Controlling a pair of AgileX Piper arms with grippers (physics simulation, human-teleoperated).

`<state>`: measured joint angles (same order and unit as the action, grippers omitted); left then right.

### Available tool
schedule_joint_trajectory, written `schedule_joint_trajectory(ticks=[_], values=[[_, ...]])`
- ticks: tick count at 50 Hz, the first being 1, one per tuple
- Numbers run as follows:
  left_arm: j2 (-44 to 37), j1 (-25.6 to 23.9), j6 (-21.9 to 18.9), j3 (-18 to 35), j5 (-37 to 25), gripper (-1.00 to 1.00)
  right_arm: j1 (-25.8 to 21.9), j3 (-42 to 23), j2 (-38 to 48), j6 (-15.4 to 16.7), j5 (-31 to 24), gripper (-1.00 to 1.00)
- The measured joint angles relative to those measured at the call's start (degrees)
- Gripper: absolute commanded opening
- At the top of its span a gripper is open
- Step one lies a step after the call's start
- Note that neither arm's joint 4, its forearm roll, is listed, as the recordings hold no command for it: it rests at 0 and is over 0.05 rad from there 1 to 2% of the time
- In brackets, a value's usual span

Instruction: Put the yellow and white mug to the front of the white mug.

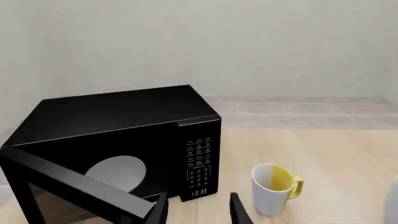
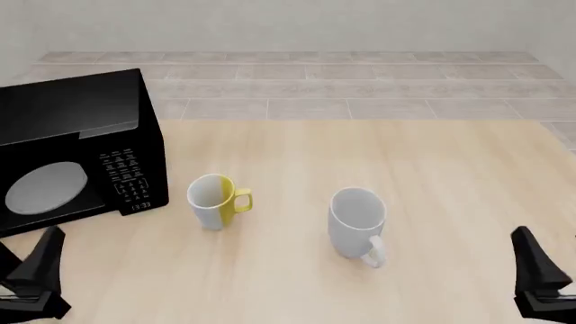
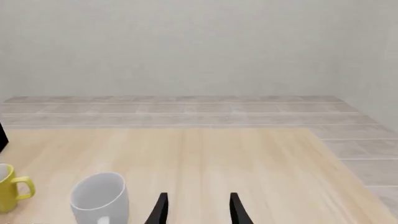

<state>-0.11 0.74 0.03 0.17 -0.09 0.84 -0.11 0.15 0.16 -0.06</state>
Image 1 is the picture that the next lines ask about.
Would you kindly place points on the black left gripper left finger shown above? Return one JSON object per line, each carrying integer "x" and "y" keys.
{"x": 160, "y": 211}

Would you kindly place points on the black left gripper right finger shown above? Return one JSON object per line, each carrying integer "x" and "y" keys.
{"x": 239, "y": 211}

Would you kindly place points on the yellow and white mug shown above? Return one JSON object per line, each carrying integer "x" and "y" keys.
{"x": 273, "y": 189}

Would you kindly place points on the grey microwave turntable plate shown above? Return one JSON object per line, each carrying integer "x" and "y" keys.
{"x": 119, "y": 173}

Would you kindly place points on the black microwave oven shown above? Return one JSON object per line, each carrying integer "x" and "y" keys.
{"x": 102, "y": 144}

